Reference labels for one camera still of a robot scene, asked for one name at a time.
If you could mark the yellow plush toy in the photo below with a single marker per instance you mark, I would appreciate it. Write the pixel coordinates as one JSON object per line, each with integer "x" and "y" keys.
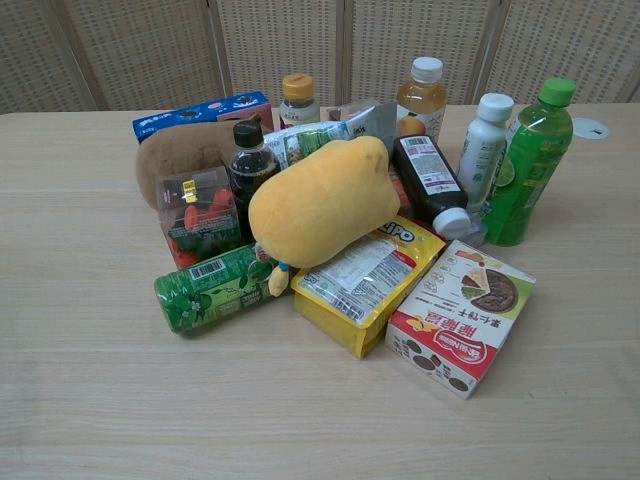
{"x": 320, "y": 200}

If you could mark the brown plush toy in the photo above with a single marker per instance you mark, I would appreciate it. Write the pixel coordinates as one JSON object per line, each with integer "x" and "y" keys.
{"x": 172, "y": 152}

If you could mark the bottle with yellow cap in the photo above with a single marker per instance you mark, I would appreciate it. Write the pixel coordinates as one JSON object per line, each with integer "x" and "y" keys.
{"x": 298, "y": 102}

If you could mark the yellow Lipo snack bag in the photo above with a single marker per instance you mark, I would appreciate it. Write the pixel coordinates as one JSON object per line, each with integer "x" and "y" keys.
{"x": 370, "y": 280}

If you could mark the orange juice bottle white cap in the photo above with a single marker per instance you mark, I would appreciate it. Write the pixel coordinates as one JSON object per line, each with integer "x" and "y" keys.
{"x": 421, "y": 102}

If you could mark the wooden folding screen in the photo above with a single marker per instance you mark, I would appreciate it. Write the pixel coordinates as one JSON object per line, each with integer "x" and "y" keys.
{"x": 320, "y": 45}

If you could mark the blue Oreo cookie box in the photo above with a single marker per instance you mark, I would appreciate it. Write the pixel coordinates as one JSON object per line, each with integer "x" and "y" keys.
{"x": 200, "y": 116}

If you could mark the red snack packet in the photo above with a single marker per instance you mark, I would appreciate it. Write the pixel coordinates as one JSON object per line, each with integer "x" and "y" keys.
{"x": 401, "y": 192}

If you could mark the dark drink bottle black cap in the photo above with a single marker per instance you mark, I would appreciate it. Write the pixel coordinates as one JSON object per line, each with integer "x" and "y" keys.
{"x": 252, "y": 165}

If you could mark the red and white biscuit box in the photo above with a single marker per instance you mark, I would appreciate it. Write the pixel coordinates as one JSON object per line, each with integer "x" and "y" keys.
{"x": 462, "y": 320}

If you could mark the white round table grommet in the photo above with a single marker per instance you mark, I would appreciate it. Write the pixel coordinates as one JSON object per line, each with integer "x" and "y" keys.
{"x": 592, "y": 128}

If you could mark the white yogurt drink bottle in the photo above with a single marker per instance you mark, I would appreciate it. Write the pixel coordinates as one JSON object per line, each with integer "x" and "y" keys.
{"x": 482, "y": 145}

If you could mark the clear box with red toy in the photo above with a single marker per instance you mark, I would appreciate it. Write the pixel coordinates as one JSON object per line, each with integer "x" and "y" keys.
{"x": 197, "y": 220}

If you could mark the green tea can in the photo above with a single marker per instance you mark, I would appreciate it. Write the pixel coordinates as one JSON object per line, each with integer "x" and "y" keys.
{"x": 210, "y": 292}

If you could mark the green tea plastic bottle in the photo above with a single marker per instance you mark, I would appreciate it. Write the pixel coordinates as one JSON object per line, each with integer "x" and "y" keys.
{"x": 530, "y": 160}

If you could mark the dark bottle with white cap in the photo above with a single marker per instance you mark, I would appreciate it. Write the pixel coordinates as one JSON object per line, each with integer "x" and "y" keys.
{"x": 430, "y": 175}

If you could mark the silver and green snack bag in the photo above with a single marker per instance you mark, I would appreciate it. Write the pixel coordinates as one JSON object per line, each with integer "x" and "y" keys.
{"x": 305, "y": 140}

